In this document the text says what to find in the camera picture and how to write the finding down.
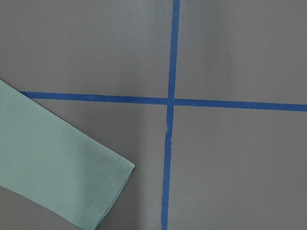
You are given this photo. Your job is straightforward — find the olive green long-sleeve shirt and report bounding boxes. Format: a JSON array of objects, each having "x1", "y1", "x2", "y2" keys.
[{"x1": 0, "y1": 82, "x2": 134, "y2": 230}]

